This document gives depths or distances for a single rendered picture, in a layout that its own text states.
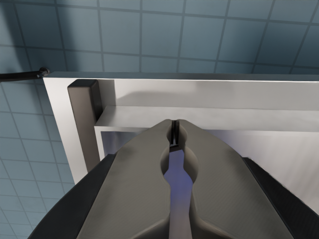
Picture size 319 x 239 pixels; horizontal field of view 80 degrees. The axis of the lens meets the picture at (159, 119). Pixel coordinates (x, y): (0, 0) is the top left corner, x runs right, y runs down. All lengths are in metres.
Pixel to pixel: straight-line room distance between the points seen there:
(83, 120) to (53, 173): 1.54
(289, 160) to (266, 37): 0.96
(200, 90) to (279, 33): 1.03
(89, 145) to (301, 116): 0.18
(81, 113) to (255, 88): 0.14
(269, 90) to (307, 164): 0.10
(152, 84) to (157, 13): 0.88
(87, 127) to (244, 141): 0.14
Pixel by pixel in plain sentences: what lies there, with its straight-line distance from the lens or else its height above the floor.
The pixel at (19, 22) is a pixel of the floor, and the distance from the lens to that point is 1.26.
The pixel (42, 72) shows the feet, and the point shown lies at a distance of 1.22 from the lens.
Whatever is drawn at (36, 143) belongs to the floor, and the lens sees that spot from 1.56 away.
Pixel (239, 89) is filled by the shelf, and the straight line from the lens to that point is 0.17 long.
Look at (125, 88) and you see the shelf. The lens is 0.17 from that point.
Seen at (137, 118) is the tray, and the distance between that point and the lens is 0.15.
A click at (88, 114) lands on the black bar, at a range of 0.16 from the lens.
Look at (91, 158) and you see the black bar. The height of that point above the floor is 0.90.
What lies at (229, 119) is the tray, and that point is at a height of 0.90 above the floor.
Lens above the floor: 1.03
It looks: 60 degrees down
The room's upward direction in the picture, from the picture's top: 177 degrees counter-clockwise
